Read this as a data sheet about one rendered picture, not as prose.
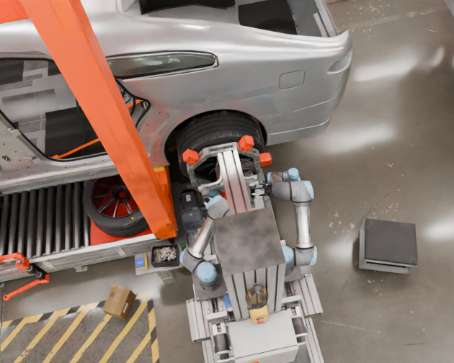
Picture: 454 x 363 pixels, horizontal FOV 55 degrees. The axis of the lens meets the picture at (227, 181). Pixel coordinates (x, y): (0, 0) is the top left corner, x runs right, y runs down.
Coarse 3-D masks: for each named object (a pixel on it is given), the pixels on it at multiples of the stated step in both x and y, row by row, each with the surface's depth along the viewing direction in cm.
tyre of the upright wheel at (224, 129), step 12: (204, 120) 313; (216, 120) 310; (228, 120) 312; (240, 120) 315; (252, 120) 327; (180, 132) 326; (192, 132) 313; (204, 132) 308; (216, 132) 305; (228, 132) 305; (240, 132) 308; (252, 132) 317; (180, 144) 323; (192, 144) 309; (204, 144) 307; (180, 156) 321; (180, 168) 329; (216, 180) 353
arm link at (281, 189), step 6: (270, 174) 306; (276, 174) 301; (282, 174) 306; (270, 180) 307; (276, 180) 286; (282, 180) 307; (276, 186) 272; (282, 186) 268; (288, 186) 267; (276, 192) 271; (282, 192) 267; (288, 192) 266; (282, 198) 269; (288, 198) 268
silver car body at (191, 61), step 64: (128, 0) 255; (192, 0) 394; (256, 0) 412; (320, 0) 364; (0, 64) 411; (128, 64) 259; (192, 64) 265; (256, 64) 270; (320, 64) 278; (0, 128) 281; (64, 128) 366; (320, 128) 340
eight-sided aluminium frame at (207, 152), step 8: (224, 144) 307; (232, 144) 306; (200, 152) 309; (208, 152) 304; (216, 152) 304; (240, 152) 309; (248, 152) 311; (256, 152) 318; (200, 160) 308; (256, 160) 321; (192, 168) 316; (256, 168) 331; (192, 176) 326; (192, 184) 335; (200, 184) 338
